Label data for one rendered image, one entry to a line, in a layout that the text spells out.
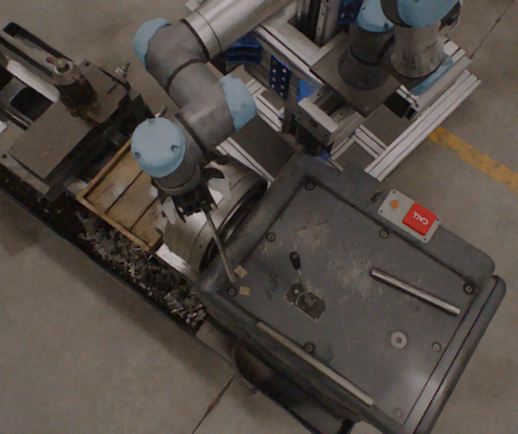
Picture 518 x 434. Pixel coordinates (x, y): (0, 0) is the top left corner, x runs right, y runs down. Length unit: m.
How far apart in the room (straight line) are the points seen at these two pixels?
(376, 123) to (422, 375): 1.63
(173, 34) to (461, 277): 0.79
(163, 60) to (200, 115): 0.11
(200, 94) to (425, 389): 0.75
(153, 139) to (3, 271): 2.04
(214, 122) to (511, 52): 2.76
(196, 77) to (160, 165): 0.15
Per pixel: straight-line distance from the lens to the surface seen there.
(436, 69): 1.19
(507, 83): 3.15
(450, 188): 2.68
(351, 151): 2.37
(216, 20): 0.76
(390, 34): 1.23
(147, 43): 0.76
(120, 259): 1.80
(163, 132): 0.66
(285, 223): 1.07
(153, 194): 1.52
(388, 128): 2.48
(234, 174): 1.16
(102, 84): 1.66
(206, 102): 0.68
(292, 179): 1.12
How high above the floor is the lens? 2.27
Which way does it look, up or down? 72 degrees down
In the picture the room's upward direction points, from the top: 2 degrees clockwise
